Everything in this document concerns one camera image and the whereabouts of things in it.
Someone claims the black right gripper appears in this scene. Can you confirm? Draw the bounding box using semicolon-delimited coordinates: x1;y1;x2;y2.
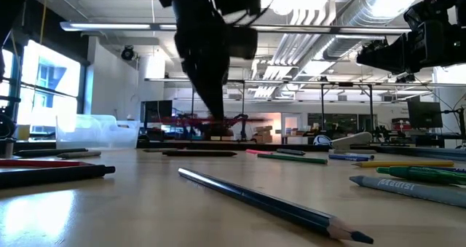
356;19;466;74

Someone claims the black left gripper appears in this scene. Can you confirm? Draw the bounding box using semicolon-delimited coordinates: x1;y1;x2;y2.
157;0;261;122

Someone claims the red pencil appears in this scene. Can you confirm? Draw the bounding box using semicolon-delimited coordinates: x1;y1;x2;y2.
0;159;96;168
147;116;256;128

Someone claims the dark grey pen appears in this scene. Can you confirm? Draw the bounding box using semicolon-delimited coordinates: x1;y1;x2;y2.
275;148;307;157

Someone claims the green pencil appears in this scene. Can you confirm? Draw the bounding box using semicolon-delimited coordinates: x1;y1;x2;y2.
256;153;328;165

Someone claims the pale blue crayon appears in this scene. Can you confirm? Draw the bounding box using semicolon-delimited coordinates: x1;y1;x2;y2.
341;152;376;160

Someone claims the yellow pencil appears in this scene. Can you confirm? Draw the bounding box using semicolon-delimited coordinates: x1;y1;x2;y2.
352;160;455;168

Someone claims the green pen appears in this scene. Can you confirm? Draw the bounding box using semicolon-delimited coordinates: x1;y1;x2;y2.
376;165;466;187

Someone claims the dark blue pencil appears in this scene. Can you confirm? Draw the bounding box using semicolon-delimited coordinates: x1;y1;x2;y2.
178;167;375;245

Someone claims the grey crayon Madisi print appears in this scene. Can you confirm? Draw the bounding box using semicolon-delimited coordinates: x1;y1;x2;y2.
349;175;466;209

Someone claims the grey crayon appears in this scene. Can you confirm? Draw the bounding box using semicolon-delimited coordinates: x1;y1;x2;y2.
57;151;102;160

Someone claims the black computer monitor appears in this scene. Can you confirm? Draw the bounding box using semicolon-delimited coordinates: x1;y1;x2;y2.
140;100;174;124
406;100;444;129

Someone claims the red storage box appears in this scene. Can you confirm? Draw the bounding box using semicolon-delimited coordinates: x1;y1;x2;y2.
391;117;411;132

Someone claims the white stapler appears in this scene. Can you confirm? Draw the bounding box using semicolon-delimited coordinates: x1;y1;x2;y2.
329;131;378;154

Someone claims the frosted white plastic bin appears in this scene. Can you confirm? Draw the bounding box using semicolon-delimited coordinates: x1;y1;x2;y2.
55;114;141;150

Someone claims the long ceiling light bar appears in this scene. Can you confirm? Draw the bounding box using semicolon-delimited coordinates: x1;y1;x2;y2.
60;20;412;36

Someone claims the black click pen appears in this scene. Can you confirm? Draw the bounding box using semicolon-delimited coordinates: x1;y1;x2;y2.
0;164;117;190

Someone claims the yellow cup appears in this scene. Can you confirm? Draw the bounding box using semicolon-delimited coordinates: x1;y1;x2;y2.
16;125;32;141

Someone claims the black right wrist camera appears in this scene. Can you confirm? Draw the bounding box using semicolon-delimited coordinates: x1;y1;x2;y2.
403;0;456;24

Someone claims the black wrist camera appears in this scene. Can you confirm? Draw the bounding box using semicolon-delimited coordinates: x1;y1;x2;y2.
403;0;456;24
229;26;259;61

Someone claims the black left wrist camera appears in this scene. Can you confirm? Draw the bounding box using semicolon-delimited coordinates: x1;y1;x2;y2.
229;26;259;61

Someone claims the black aluminium table frame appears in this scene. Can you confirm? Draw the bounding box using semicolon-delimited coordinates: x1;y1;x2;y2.
14;140;466;163

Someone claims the black metal station frame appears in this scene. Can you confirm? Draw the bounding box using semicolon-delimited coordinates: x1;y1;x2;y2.
189;78;376;143

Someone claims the black dome camera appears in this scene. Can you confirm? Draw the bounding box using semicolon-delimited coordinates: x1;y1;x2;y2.
121;45;136;62

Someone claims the yellow hanging strap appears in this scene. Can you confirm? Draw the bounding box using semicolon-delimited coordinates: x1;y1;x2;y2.
39;0;50;46

